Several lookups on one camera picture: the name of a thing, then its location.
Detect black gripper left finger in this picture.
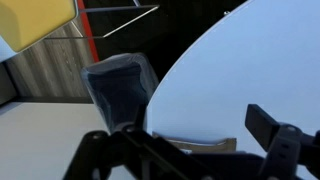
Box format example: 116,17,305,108
63,103,214,180

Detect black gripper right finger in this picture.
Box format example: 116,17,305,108
244,103,320,180

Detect brown blue pasta packet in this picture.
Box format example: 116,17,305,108
152,130,238,155

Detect red edge strip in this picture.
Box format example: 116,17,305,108
77,0,100,64

